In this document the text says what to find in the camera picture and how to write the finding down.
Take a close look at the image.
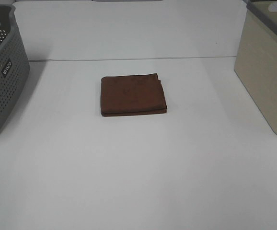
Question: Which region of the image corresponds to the brown towel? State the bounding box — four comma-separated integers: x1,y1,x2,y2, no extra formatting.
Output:
100,73,167,117

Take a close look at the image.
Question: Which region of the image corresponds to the beige plastic basket grey rim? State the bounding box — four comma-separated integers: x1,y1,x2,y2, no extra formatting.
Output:
234,0,277,135

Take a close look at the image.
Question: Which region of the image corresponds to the grey perforated plastic basket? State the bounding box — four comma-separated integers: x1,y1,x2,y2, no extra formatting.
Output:
0,4,30,130

